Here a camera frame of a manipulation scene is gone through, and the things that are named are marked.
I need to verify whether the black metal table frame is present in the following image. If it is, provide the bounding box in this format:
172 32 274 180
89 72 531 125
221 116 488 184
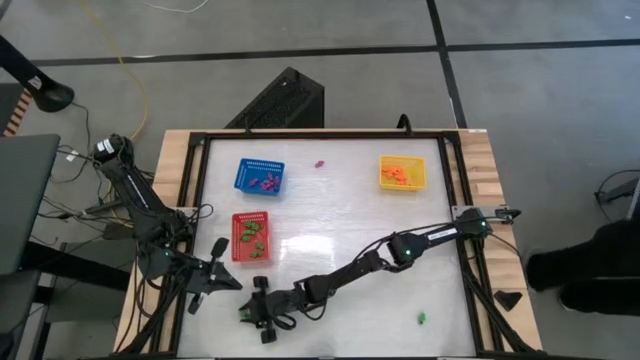
114 128 546 360

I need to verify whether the blue plastic basket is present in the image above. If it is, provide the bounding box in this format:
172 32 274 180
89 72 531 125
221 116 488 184
233 157 286 197

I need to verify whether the dark grey desk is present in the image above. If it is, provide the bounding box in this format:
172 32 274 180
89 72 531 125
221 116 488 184
0 133 61 277

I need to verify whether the yellow cable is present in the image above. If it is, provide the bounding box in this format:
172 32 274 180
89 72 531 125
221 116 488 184
79 0 151 144

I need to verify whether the yellow plastic basket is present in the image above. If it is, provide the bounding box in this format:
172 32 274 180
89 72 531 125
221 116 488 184
378 154 427 193

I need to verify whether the black floor beam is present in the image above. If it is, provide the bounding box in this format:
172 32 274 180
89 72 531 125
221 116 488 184
19 242 132 292

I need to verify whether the person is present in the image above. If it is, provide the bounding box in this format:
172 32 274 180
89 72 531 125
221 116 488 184
524 217 640 317

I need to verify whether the black cable loop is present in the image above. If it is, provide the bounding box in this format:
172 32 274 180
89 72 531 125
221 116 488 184
593 168 640 221

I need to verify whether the black computer tower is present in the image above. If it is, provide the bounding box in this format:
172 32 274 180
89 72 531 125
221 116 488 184
224 66 325 130

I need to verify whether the black stand base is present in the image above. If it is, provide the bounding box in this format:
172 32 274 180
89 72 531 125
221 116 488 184
0 34 76 114

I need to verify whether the grey stand foot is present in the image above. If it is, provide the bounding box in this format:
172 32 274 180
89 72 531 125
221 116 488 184
597 177 640 204

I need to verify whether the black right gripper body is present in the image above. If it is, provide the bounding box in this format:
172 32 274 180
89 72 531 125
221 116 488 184
252 274 302 346

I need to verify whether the orange black striped board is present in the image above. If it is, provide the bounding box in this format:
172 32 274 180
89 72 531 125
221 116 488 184
2 89 34 137

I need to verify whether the white cable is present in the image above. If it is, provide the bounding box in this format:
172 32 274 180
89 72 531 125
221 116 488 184
144 0 211 15

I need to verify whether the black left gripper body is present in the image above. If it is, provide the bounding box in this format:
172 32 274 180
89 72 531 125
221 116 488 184
187 236 231 316

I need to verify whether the black triangular bracket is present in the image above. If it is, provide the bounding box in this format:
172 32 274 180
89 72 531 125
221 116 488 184
493 289 524 313

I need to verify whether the red plastic basket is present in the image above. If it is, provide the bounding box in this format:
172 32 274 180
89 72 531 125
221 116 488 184
230 210 272 264

